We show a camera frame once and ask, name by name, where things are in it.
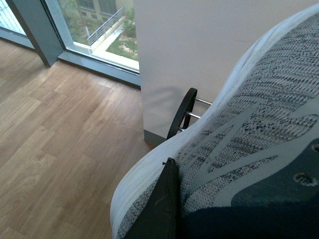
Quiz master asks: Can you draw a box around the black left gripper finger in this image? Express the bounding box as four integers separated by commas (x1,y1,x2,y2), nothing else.
130,158,180,239

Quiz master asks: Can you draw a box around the grey knit sneaker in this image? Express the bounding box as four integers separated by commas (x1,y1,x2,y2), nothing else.
110,5,319,239

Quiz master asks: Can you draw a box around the black metal shoe rack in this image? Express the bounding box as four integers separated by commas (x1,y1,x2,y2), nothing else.
166,88,212,140

